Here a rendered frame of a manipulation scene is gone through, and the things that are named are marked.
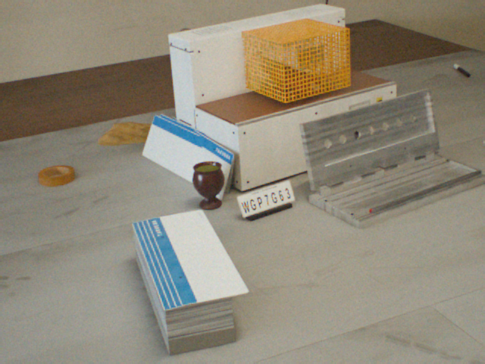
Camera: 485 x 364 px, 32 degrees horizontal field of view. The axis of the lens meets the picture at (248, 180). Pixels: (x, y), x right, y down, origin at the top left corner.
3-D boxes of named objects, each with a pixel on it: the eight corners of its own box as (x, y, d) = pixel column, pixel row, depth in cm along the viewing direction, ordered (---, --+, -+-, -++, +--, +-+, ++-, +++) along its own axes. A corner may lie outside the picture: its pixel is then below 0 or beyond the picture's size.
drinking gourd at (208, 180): (214, 214, 216) (211, 174, 212) (188, 208, 221) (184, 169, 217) (233, 202, 223) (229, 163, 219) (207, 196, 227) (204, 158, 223)
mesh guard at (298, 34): (285, 103, 230) (282, 43, 223) (245, 87, 246) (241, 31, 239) (350, 86, 241) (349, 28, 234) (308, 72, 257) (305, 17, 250)
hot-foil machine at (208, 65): (242, 195, 227) (232, 56, 212) (170, 154, 259) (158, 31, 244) (445, 130, 263) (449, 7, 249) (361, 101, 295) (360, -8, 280)
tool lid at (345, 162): (302, 124, 213) (298, 123, 214) (315, 196, 216) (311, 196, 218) (430, 88, 234) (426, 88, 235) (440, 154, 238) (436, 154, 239)
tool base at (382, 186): (360, 229, 204) (360, 215, 202) (308, 202, 220) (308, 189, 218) (488, 182, 225) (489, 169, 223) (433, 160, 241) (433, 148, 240)
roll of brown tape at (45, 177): (45, 189, 239) (44, 181, 238) (34, 178, 247) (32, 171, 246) (80, 180, 243) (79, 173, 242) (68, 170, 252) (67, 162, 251)
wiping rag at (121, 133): (148, 145, 267) (147, 139, 267) (94, 145, 269) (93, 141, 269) (161, 121, 288) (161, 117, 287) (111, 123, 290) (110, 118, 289)
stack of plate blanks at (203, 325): (236, 342, 163) (232, 296, 159) (170, 356, 160) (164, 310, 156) (192, 252, 198) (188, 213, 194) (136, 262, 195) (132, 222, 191)
